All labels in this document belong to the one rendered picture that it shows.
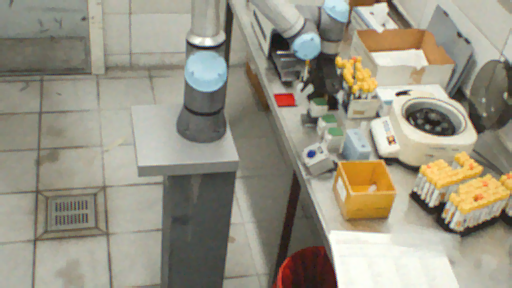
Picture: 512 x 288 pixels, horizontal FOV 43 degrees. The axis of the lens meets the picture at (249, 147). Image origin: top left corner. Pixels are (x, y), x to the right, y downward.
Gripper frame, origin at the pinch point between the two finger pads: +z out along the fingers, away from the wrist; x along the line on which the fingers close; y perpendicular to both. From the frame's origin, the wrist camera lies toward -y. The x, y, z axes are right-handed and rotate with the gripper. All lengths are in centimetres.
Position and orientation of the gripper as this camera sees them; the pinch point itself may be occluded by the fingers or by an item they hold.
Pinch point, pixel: (318, 106)
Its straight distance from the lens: 210.5
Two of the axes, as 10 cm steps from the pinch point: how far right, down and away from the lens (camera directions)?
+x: -9.8, 0.4, -2.1
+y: -1.9, -6.4, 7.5
